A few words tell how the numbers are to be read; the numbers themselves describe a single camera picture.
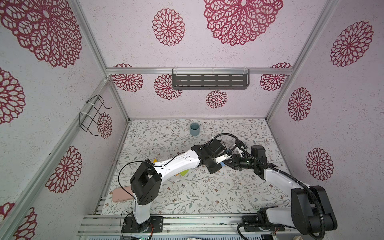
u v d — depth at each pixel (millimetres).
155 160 507
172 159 522
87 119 745
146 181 456
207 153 610
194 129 1070
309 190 429
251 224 732
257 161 701
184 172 916
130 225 730
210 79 967
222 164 811
